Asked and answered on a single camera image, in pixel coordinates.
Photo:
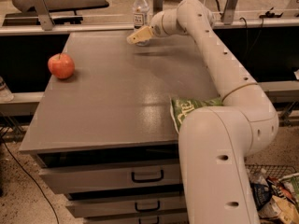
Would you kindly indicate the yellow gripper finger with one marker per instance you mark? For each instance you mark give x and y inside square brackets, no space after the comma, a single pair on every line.
[142,34]

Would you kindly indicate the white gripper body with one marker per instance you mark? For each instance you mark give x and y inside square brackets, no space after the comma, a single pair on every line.
[156,26]

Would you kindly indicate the clear plastic water bottle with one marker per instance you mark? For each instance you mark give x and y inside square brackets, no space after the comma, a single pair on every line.
[140,10]

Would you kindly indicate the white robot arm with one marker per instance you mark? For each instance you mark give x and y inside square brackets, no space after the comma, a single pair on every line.
[213,141]

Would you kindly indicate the green Kettle chips bag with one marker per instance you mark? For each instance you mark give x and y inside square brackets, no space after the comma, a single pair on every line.
[181,107]

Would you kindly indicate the red apple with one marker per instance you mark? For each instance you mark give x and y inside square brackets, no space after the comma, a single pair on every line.
[61,65]

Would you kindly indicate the grey drawer cabinet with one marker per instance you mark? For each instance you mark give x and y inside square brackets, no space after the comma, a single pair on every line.
[111,118]

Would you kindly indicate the dark blue snack bag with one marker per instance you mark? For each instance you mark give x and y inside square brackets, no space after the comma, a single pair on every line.
[261,195]

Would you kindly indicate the yellow snack bag in basket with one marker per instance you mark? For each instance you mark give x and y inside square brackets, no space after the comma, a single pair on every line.
[281,209]

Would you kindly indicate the right metal bracket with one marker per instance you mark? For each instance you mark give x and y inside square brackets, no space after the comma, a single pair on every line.
[228,13]

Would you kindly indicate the left metal bracket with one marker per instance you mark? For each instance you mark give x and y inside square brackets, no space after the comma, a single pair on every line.
[42,12]

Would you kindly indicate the top drawer black handle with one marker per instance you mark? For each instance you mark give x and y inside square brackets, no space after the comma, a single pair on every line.
[147,177]

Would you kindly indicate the drawer black handle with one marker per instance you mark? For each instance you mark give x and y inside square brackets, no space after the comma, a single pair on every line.
[147,207]
[147,177]
[149,220]

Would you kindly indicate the middle drawer black handle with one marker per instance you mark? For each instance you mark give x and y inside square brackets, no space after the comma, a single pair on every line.
[147,207]

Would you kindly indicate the bottom drawer black handle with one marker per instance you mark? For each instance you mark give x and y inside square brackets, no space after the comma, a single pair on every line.
[149,220]

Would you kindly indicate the wire basket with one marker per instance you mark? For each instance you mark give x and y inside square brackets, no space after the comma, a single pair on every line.
[283,182]

